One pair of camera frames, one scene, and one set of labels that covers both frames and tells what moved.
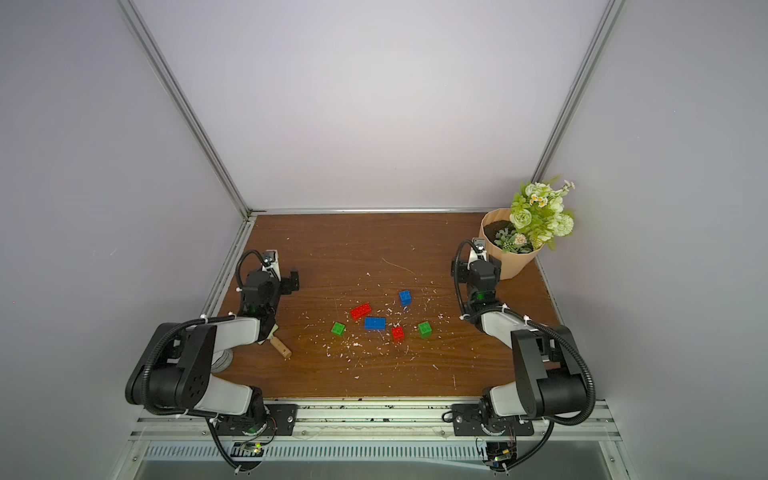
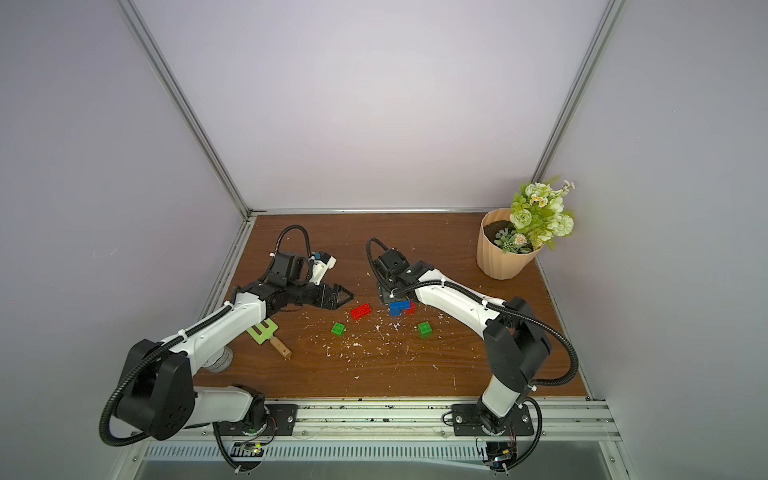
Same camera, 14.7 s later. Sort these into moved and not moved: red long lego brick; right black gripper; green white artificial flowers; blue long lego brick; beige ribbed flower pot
Moved: right black gripper; blue long lego brick
Not moved: beige ribbed flower pot; red long lego brick; green white artificial flowers
